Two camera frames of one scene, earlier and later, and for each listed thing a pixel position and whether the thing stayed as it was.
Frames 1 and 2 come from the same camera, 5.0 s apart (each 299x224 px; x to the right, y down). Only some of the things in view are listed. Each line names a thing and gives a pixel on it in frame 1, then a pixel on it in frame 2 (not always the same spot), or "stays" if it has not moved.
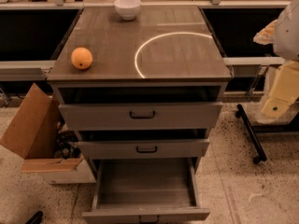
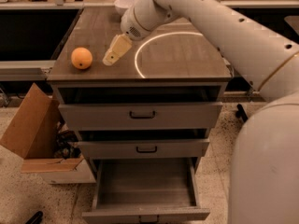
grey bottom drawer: x=150 y=190 stays
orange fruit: x=81 y=58 stays
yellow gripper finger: x=285 y=91 → x=121 y=43
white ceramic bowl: x=127 y=7 stays
